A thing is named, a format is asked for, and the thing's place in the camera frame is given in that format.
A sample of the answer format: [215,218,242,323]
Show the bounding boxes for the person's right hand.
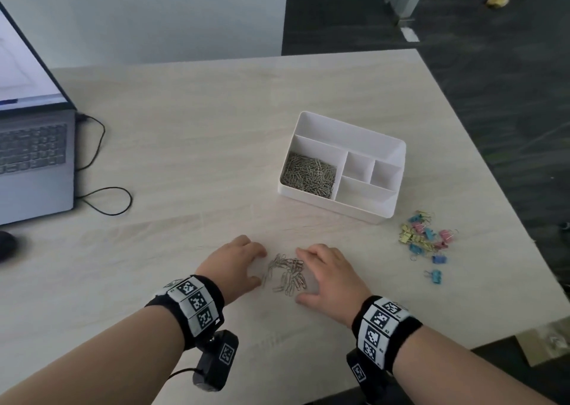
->
[294,243,373,328]

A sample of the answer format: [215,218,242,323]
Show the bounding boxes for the person's left hand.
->
[195,235,268,307]

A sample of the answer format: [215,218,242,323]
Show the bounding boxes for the person's left forearm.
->
[0,304,186,405]

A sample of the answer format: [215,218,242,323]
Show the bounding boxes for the person's right forearm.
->
[392,325,558,405]

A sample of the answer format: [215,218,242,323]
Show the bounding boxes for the loose pile of paper clips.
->
[260,253,308,295]

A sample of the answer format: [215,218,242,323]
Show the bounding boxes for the black wristband with marker tags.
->
[351,296,423,374]
[145,275,225,351]

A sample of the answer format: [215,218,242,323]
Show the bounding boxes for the heap of boxed paper clips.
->
[280,151,338,200]

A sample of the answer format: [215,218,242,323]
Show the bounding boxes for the pile of colourful binder clips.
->
[398,210,460,285]

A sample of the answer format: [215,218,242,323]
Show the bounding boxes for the white plastic organizer box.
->
[277,110,407,225]

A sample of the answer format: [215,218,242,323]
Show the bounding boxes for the brown cardboard box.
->
[516,317,570,368]

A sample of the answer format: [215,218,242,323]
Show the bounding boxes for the black computer mouse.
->
[0,230,19,263]

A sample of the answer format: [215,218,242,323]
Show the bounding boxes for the grey laptop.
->
[0,2,77,226]

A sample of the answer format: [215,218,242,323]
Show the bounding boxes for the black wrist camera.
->
[346,349,389,405]
[192,329,239,392]

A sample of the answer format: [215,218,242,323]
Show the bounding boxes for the black laptop cable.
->
[74,113,133,217]

